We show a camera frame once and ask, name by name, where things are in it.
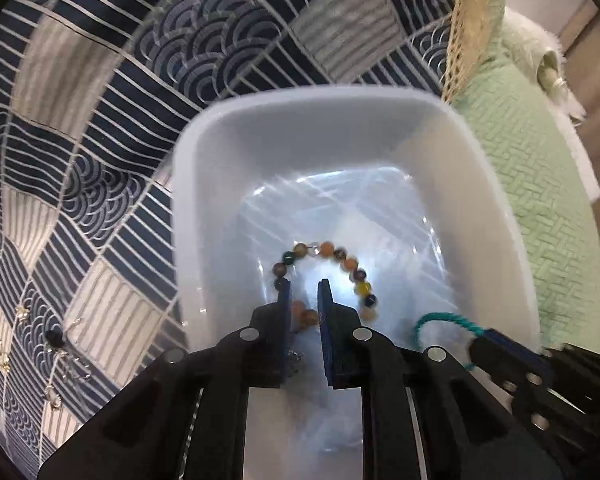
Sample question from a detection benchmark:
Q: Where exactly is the beige lace cloth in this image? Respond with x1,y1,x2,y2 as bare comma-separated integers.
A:
440,0,507,107

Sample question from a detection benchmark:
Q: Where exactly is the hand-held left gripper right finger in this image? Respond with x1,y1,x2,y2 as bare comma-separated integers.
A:
317,278,567,480

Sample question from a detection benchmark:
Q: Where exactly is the blue patchwork quilt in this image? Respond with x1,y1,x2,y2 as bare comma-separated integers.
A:
0,0,463,480

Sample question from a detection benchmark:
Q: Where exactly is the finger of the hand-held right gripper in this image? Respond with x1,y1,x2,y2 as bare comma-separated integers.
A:
468,329,600,462
540,342,600,413

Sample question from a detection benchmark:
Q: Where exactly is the teal braided cord bracelet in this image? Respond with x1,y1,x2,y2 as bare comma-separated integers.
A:
413,312,492,352

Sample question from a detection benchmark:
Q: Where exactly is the small silver charm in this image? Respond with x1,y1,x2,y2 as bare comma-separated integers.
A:
286,349,307,377

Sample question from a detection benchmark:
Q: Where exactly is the multicolour beaded bracelet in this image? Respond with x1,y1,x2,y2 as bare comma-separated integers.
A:
271,241,380,333

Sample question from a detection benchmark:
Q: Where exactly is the silver chain necklace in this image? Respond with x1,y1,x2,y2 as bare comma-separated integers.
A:
50,317,94,387

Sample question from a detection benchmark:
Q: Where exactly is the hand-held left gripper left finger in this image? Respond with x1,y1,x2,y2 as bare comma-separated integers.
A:
36,279,293,480

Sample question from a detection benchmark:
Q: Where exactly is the white fluffy towel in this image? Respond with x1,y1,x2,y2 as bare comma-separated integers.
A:
500,9,600,203

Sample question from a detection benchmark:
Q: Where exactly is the green quilted blanket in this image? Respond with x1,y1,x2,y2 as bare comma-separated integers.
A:
450,0,600,356

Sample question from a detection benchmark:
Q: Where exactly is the white plastic bin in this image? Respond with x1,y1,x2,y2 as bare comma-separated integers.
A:
170,84,542,480

